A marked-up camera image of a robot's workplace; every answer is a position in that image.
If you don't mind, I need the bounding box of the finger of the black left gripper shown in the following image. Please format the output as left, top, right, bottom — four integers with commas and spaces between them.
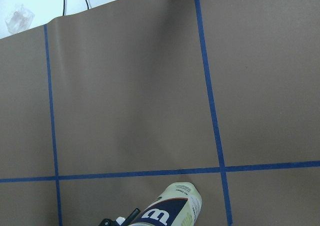
99, 208, 141, 226

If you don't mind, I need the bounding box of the white tennis ball can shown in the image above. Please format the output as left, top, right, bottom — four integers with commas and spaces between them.
131, 182, 203, 226

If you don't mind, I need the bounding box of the blue tape grid line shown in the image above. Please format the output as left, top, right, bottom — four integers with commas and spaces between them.
194, 0, 233, 226
0, 161, 320, 183
43, 24, 63, 226

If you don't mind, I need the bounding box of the clear plastic lid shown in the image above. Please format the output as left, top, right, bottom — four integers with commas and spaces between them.
4, 4, 35, 35

